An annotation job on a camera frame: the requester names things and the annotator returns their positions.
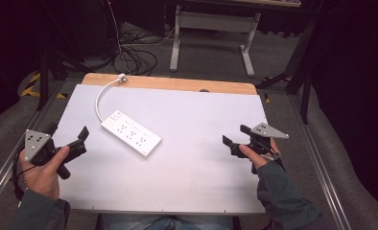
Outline aluminium rail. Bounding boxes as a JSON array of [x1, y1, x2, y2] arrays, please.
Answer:
[[0, 80, 67, 210], [287, 94, 352, 230]]

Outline black floor cables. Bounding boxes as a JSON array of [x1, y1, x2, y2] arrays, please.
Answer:
[[111, 28, 176, 77]]

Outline black metal stand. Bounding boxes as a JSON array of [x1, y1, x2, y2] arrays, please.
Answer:
[[36, 44, 90, 112], [255, 17, 318, 125]]

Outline person's legs in jeans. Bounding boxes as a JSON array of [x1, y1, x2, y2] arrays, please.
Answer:
[[100, 214, 235, 230]]

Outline white power strip cable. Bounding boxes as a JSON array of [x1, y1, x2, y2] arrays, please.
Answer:
[[94, 78, 121, 124]]

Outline person's right hand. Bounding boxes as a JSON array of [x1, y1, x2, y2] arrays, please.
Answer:
[[238, 137, 281, 171]]

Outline yellow black floor tape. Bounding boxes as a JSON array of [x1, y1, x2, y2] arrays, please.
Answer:
[[19, 72, 68, 100]]

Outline white power strip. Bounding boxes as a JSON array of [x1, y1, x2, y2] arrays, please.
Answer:
[[100, 109, 163, 159]]

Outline white metal desk frame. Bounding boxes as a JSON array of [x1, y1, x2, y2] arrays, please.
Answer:
[[169, 4, 262, 78]]

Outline white table board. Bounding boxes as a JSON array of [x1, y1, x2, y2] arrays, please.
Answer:
[[52, 83, 269, 215]]

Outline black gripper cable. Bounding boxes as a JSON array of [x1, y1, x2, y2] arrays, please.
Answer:
[[12, 149, 37, 201]]

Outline person's left hand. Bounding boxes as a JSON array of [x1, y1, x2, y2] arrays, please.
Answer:
[[18, 145, 71, 201]]

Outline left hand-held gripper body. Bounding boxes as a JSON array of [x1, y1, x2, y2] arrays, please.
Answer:
[[24, 128, 88, 180]]

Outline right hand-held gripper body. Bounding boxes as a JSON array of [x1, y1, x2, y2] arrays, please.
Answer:
[[229, 122, 290, 175]]

